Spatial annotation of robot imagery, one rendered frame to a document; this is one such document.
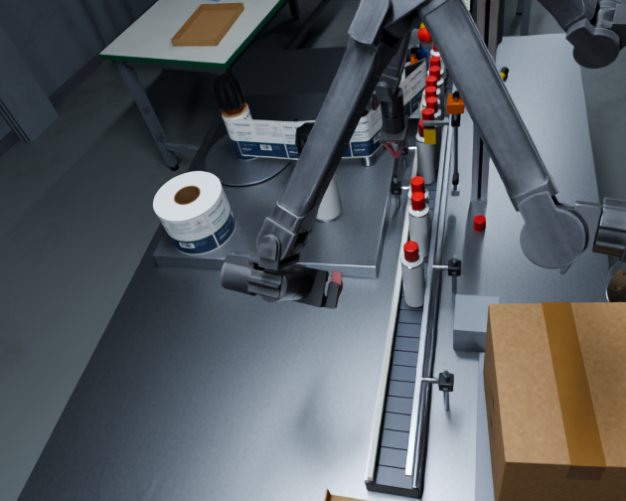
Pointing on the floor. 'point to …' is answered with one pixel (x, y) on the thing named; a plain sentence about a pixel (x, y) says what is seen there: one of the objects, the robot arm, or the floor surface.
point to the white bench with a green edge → (163, 12)
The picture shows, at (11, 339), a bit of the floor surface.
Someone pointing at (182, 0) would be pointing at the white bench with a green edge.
